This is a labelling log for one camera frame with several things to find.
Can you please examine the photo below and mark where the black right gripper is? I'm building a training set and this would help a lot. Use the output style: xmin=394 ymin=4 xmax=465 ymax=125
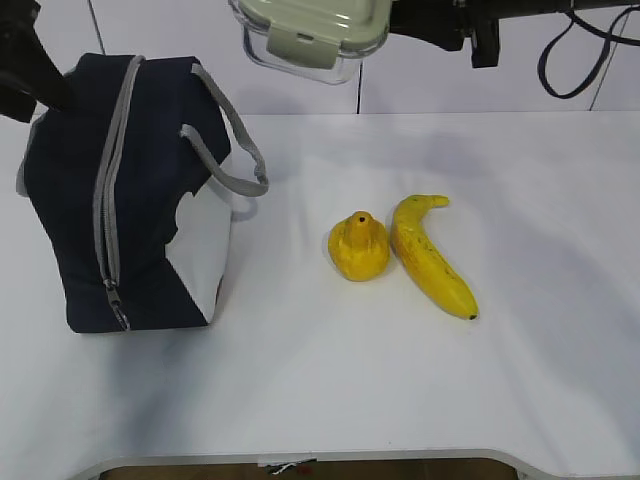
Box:
xmin=388 ymin=0 xmax=500 ymax=69

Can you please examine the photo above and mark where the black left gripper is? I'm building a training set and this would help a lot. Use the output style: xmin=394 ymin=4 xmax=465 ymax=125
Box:
xmin=1 ymin=1 xmax=75 ymax=123

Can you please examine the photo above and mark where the glass container with green lid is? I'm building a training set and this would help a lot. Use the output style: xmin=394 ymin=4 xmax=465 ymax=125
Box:
xmin=229 ymin=0 xmax=392 ymax=85

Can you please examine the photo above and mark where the navy blue lunch bag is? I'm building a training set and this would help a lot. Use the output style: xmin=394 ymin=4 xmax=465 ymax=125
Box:
xmin=17 ymin=54 xmax=269 ymax=334

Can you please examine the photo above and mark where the yellow pear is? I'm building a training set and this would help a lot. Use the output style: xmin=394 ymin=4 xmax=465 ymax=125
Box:
xmin=327 ymin=211 xmax=390 ymax=282

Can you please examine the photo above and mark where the yellow banana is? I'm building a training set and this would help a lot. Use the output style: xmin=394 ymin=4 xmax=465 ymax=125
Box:
xmin=390 ymin=194 xmax=479 ymax=320

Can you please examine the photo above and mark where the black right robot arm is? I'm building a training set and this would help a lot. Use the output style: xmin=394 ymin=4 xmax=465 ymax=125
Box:
xmin=389 ymin=0 xmax=633 ymax=68

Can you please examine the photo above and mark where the small debris under table edge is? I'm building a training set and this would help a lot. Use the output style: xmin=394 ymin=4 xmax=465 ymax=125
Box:
xmin=257 ymin=456 xmax=318 ymax=476

